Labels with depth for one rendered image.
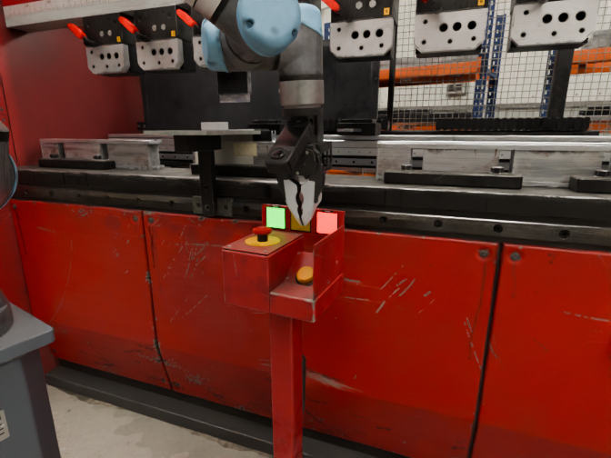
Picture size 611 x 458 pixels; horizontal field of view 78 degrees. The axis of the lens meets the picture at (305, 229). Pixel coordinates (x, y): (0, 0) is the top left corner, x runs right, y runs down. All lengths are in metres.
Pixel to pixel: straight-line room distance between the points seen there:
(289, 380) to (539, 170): 0.73
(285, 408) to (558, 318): 0.62
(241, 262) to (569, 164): 0.74
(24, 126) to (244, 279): 1.20
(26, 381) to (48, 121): 1.34
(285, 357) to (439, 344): 0.38
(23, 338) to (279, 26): 0.46
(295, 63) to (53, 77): 1.31
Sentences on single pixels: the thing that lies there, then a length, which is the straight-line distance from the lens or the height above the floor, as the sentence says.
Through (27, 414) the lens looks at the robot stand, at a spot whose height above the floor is 0.68.
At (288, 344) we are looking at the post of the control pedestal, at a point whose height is 0.57.
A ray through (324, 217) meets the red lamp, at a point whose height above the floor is 0.82.
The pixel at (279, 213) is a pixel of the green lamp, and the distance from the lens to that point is 0.84.
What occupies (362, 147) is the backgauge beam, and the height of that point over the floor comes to 0.95.
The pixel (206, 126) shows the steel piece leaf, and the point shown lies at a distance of 1.10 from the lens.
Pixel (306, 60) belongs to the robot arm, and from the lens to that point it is 0.65.
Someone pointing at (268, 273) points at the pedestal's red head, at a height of 0.74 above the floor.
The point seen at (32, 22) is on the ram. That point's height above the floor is 1.34.
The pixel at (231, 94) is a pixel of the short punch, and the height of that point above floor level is 1.10.
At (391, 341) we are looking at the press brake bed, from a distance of 1.01.
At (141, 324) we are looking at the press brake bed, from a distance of 1.40.
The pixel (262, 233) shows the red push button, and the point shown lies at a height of 0.80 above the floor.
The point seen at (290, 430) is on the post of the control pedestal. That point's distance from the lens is 0.95.
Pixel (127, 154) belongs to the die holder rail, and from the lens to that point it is 1.40.
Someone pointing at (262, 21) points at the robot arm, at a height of 1.12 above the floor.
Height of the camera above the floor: 1.00
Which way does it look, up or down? 15 degrees down
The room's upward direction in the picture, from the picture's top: straight up
